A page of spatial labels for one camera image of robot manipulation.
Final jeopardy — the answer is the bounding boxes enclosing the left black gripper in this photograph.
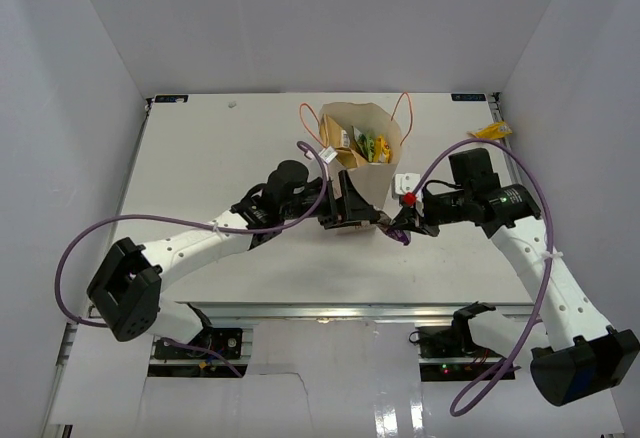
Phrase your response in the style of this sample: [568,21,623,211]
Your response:
[281,171,379,230]

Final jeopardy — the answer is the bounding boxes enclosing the brown chocolate wrapper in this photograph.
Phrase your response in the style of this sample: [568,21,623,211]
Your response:
[375,210,392,239]

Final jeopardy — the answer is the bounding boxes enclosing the yellow snack bar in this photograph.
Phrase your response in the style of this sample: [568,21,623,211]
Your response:
[372,135,392,164]

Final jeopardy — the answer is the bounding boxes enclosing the green candy packet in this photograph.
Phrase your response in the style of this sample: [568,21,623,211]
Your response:
[352,126,375,163]

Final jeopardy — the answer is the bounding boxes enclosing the yellow chips bag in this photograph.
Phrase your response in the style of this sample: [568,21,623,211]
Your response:
[319,114,368,169]

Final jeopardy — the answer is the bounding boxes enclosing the small yellow snack packet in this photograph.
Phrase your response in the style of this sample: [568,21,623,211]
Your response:
[468,121,513,141]

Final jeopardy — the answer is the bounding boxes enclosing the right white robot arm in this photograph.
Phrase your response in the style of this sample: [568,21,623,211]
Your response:
[392,148,639,417]

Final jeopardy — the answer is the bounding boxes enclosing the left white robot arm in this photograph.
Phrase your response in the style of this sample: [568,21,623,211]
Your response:
[87,160,382,357]

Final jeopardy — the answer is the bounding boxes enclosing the cream paper bag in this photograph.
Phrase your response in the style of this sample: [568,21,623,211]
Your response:
[299,92,414,211]

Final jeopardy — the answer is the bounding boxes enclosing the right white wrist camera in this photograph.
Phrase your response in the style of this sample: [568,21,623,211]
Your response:
[392,173,423,207]

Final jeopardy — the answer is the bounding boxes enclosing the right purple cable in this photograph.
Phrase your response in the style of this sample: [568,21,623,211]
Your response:
[407,138,555,417]

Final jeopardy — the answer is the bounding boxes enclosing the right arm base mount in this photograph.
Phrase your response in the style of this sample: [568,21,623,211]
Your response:
[408,326,502,383]

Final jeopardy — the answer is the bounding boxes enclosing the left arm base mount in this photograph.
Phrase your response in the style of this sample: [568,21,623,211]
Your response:
[147,328,247,379]

